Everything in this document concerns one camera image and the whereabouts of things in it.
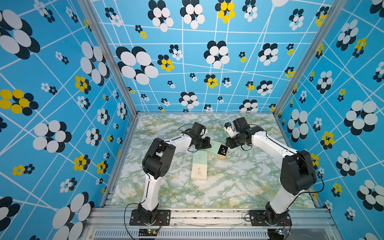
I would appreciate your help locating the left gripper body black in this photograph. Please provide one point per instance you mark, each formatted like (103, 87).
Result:
(202, 143)

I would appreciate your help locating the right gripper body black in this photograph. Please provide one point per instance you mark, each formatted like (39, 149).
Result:
(234, 141)

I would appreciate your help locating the mint jewelry box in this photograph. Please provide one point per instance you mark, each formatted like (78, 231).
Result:
(218, 149)
(200, 157)

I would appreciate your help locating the cream drawer jewelry box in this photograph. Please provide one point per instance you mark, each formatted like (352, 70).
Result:
(199, 172)

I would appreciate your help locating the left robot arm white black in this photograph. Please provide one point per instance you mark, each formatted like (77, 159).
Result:
(157, 161)

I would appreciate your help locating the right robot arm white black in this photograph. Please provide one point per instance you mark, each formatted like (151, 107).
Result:
(297, 172)

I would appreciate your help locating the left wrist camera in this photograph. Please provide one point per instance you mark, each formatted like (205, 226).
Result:
(198, 130)

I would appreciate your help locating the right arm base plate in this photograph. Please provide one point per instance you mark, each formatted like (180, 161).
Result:
(268, 218)

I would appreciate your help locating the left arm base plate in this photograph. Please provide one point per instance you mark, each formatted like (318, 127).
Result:
(160, 217)

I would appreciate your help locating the aluminium front rail frame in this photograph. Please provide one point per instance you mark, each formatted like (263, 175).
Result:
(212, 224)

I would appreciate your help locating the left aluminium corner post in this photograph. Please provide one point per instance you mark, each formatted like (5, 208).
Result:
(90, 15)

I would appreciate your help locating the aluminium corner post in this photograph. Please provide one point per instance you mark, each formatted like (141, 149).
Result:
(90, 15)
(333, 14)

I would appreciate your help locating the right aluminium corner post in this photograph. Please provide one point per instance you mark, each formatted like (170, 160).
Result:
(333, 14)

